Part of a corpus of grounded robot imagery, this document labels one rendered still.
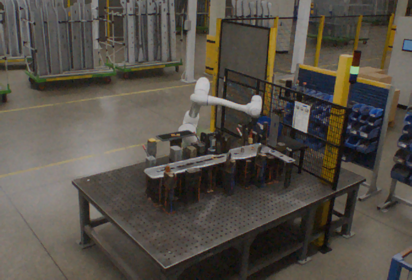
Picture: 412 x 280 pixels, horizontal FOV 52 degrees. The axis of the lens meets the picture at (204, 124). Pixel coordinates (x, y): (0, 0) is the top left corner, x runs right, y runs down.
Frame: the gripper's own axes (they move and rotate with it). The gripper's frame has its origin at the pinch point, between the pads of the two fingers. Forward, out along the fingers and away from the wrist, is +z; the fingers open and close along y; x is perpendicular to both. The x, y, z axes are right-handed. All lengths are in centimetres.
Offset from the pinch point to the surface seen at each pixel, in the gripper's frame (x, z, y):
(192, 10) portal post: 319, -65, -617
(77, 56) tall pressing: 61, 52, -721
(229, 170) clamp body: -43, 19, 20
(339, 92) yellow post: 59, -50, 50
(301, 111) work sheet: 55, -20, 9
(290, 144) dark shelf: 41.0, 12.0, 13.1
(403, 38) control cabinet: 632, -35, -239
